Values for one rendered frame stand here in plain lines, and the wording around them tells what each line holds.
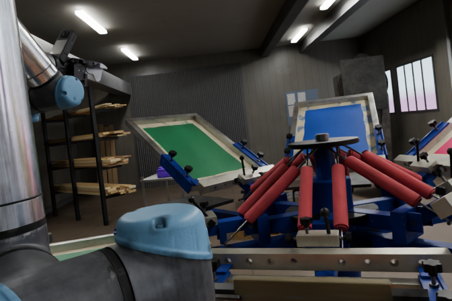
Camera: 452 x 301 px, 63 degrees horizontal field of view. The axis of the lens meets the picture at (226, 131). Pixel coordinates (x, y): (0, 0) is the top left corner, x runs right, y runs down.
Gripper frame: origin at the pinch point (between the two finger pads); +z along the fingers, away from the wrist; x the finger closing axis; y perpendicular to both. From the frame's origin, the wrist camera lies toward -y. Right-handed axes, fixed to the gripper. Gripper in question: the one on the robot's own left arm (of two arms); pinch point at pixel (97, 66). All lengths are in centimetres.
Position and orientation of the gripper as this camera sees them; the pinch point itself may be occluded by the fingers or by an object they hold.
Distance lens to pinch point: 130.1
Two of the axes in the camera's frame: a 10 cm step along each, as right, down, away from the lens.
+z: 3.8, -0.6, 9.2
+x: 9.2, 0.3, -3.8
